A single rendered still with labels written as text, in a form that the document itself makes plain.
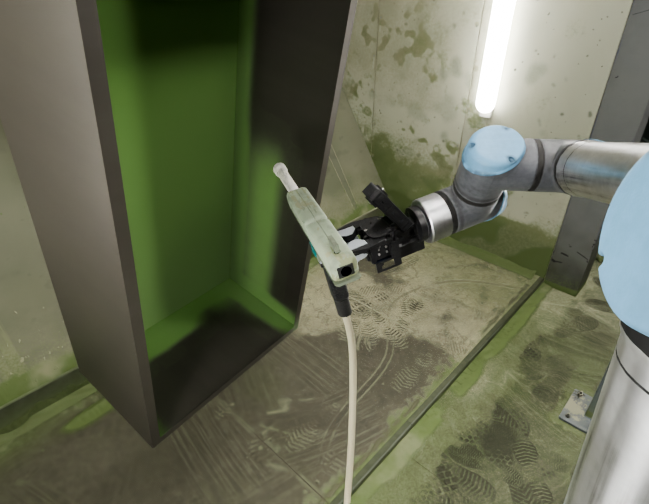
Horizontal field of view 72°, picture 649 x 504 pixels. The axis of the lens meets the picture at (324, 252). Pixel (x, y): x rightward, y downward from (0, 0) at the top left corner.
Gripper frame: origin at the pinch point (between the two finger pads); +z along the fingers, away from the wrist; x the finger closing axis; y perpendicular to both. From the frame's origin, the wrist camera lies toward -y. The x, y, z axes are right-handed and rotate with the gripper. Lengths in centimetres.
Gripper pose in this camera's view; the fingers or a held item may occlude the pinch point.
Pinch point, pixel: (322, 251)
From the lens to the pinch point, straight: 83.1
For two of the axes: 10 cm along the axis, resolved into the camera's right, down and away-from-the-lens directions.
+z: -9.2, 3.6, -1.5
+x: -3.2, -5.0, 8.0
